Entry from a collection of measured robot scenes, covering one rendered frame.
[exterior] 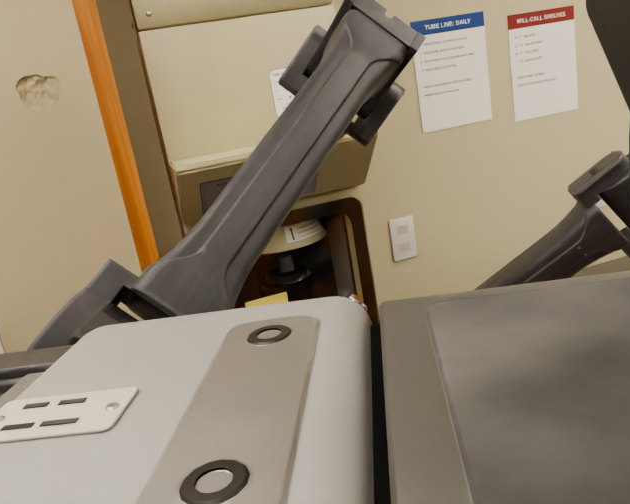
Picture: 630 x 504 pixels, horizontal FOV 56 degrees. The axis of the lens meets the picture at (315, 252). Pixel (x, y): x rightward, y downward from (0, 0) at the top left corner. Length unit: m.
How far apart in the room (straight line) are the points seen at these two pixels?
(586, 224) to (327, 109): 0.38
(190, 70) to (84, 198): 0.54
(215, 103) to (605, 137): 1.27
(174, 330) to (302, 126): 0.29
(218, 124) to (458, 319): 0.87
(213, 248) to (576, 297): 0.27
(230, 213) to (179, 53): 0.62
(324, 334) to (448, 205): 1.52
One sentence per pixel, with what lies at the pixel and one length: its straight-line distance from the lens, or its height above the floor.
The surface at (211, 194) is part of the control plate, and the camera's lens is 0.93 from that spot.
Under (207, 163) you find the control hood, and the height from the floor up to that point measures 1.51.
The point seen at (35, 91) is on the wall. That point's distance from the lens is 1.43.
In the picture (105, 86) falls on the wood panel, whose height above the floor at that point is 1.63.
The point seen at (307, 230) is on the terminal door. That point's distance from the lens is 1.04.
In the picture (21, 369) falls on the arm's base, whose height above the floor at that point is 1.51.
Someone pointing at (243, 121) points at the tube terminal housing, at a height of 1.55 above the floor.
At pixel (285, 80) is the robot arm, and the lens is 0.61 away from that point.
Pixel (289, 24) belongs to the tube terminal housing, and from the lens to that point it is 1.04.
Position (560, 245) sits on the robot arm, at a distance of 0.74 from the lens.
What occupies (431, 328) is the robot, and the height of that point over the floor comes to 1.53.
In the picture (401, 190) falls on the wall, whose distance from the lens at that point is 1.59.
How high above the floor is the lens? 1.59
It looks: 15 degrees down
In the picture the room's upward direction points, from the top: 10 degrees counter-clockwise
